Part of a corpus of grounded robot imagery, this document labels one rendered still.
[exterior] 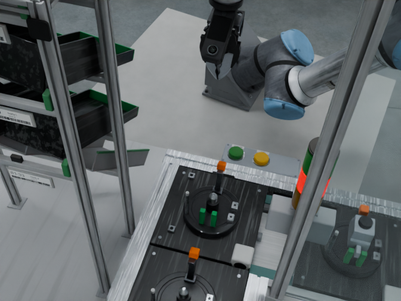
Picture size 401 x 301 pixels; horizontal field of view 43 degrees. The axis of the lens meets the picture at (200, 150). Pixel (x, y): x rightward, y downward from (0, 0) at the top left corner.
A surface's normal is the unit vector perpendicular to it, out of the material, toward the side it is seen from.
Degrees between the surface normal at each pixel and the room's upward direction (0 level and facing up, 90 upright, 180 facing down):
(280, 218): 90
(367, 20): 90
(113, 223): 0
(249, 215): 0
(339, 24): 0
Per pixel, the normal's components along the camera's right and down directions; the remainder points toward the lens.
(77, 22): 0.04, -0.65
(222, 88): -0.44, 0.67
